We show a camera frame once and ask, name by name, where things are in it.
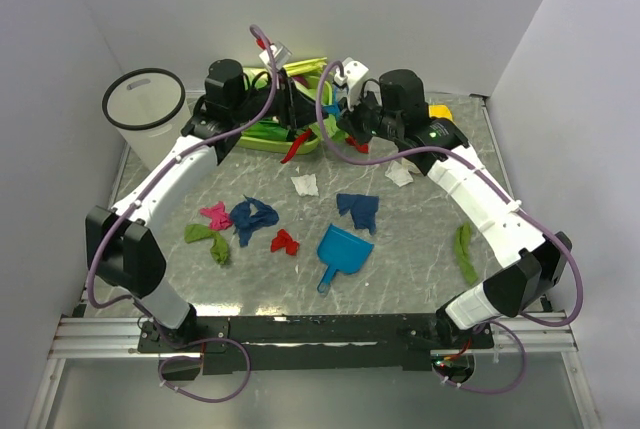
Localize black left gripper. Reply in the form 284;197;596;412
231;68;329;131

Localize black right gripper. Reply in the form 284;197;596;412
336;85;402;147

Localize white paper scrap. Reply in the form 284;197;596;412
291;174;319;197
385;161;413;187

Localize blue hand brush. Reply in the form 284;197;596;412
322;94;346;120

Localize dark blue paper scrap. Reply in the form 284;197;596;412
336;193;379;235
229;196;279;248

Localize pink paper scrap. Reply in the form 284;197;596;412
199;201;233;231

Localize blue dustpan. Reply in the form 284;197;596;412
316;224;374;295

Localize small red paper scrap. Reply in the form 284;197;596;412
270;229;300;256

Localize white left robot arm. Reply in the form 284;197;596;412
85;59;328;351

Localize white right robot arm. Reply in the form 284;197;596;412
333;61;571;348

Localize yellow napa cabbage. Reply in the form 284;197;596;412
428;104;453;121

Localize green vegetable basket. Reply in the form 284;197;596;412
236;67;333;155

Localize white bin with black rim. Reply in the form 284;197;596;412
102;68;192;170

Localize red chili pepper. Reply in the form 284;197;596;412
280;129;313;164

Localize yellow-green celery stalks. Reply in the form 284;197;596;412
284;57;328;77

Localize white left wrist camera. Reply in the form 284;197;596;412
259;42;292;71

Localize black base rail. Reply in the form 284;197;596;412
138;313;494;375

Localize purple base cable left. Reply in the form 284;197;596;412
157;337;252;404

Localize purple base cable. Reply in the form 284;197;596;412
157;337;252;404
431;319;527;396

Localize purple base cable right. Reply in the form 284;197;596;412
431;319;527;396

